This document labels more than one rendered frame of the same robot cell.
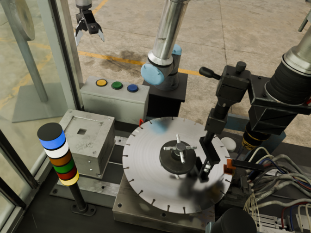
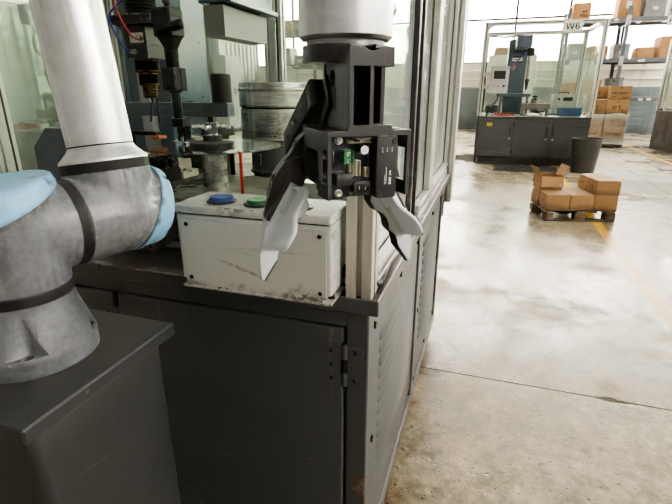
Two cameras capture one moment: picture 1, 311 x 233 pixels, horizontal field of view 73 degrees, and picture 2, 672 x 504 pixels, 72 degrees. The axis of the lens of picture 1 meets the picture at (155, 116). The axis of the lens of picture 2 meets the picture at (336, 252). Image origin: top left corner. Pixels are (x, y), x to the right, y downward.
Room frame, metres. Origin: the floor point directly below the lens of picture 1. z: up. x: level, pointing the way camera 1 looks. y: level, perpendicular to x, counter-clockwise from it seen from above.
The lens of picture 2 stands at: (1.42, 0.49, 1.08)
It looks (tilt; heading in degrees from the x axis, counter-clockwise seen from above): 19 degrees down; 194
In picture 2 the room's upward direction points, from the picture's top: straight up
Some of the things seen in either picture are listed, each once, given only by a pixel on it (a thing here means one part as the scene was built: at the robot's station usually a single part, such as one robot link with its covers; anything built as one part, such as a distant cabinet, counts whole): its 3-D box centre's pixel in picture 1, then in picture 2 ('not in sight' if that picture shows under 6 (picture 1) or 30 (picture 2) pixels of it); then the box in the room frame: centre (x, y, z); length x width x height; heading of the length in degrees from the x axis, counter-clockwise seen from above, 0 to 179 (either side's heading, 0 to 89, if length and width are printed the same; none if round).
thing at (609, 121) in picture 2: not in sight; (604, 115); (-9.89, 3.62, 0.59); 1.26 x 0.86 x 1.18; 166
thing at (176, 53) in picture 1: (168, 57); (15, 230); (0.98, -0.03, 0.91); 0.13 x 0.12 x 0.14; 157
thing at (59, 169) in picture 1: (63, 161); not in sight; (0.24, 0.20, 1.05); 0.05 x 0.04 x 0.03; 176
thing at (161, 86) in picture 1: (166, 75); (29, 317); (0.99, -0.03, 0.80); 0.15 x 0.15 x 0.10
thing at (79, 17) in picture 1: (85, 15); (348, 124); (1.02, 0.40, 1.05); 0.09 x 0.08 x 0.12; 35
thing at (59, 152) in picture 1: (56, 145); not in sight; (0.24, 0.20, 1.11); 0.05 x 0.04 x 0.03; 176
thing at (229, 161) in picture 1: (241, 169); (147, 144); (0.34, -0.28, 0.95); 0.10 x 0.03 x 0.07; 86
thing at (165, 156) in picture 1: (178, 154); (212, 140); (0.36, -0.08, 0.96); 0.11 x 0.11 x 0.03
